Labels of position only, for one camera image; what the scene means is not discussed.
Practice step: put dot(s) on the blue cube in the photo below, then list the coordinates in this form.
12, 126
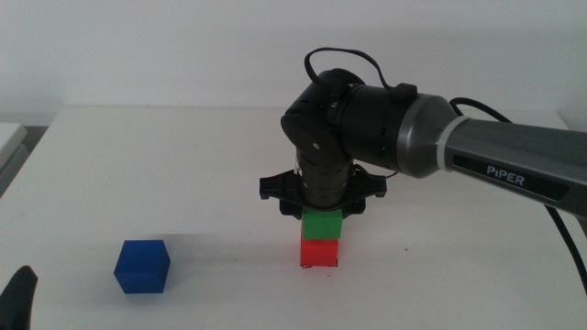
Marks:
142, 268

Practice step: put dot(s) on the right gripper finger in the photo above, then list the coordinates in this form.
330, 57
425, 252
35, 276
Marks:
354, 210
291, 210

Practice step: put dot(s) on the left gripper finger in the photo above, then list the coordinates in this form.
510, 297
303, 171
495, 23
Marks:
18, 298

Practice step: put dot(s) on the red cube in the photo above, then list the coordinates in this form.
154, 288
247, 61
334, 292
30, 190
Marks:
319, 253

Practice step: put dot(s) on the white cabinet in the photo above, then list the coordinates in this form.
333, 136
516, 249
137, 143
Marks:
9, 135

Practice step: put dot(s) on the green cube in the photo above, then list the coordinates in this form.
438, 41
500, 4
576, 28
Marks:
322, 224

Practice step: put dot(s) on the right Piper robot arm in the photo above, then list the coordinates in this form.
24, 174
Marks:
390, 133

